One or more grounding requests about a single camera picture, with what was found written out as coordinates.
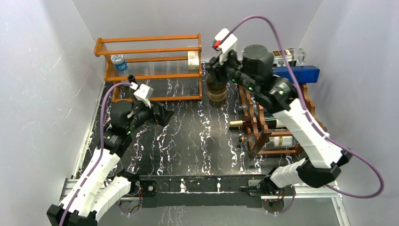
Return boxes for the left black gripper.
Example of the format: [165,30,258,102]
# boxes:
[125,99,174,134]

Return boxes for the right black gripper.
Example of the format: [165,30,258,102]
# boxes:
[203,48,258,94]

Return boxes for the green wine bottle silver cap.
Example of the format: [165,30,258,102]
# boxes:
[206,75,227,108]

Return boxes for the blue clear glass bottle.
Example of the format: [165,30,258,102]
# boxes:
[273,65,320,84]

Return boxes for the green wine bottle black neck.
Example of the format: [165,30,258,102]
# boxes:
[127,74,139,94]

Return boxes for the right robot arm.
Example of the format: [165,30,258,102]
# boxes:
[206,44,351,195]

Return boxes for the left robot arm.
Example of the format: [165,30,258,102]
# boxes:
[47,101,174,226]

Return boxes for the orange wooden shelf rack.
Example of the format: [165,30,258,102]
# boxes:
[94,33,203,101]

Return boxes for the gold foil wine bottle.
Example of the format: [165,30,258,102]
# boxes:
[229,117,289,130]

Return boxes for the clear square liquor bottle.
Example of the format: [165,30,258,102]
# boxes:
[272,48,307,67]

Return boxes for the brown wooden wine rack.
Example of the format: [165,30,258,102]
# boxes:
[237,84,328,158]

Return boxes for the clear bottle gold label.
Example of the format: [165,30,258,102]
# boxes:
[238,135,299,149]

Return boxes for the small white box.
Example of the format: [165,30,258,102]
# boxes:
[187,51,200,70]

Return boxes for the blue lidded jar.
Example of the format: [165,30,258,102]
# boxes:
[111,54,128,72]

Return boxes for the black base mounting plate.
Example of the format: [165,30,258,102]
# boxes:
[139,175,264,208]

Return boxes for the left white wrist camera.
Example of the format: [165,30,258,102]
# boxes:
[129,82,154,108]

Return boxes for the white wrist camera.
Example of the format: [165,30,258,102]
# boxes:
[129,82,154,108]
[213,28,238,65]

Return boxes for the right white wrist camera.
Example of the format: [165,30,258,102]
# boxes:
[213,28,238,65]

